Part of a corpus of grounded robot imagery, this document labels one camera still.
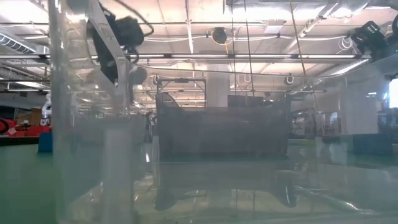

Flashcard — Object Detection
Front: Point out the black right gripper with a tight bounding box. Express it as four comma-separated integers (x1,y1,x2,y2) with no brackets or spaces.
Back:
351,21,389,60

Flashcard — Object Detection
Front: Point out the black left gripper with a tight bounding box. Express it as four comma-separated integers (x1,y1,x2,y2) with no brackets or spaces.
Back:
88,15,146,85

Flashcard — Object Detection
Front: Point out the clear plastic bin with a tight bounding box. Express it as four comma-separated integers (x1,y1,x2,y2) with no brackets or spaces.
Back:
73,115,147,187
48,0,398,224

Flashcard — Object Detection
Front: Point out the long ceiling light bar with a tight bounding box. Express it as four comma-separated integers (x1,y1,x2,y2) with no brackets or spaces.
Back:
0,52,371,60

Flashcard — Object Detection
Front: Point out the cardboard box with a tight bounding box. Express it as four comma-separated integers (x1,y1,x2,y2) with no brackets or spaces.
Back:
17,107,43,126

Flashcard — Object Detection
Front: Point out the blue rectangular block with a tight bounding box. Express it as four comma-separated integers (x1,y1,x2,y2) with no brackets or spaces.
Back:
37,132,53,154

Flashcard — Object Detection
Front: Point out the red equipment cart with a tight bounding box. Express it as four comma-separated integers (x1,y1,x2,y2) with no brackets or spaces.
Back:
0,117,52,139

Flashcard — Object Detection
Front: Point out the white building column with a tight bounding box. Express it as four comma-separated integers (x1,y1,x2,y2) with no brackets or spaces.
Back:
206,63,231,108

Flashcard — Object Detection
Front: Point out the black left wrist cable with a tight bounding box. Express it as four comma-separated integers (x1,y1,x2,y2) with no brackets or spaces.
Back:
113,0,155,37

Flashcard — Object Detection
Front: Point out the brown hanging cable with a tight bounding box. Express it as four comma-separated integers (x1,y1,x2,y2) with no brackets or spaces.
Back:
289,0,307,77

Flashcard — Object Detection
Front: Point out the black ceiling cord reel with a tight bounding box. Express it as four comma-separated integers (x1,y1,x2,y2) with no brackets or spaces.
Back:
211,27,228,45

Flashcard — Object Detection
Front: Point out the black cable coil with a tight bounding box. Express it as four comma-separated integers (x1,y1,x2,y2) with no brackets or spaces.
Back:
0,117,10,135

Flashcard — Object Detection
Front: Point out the black hanging cable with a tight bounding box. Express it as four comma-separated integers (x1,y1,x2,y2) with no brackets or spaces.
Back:
243,0,255,97

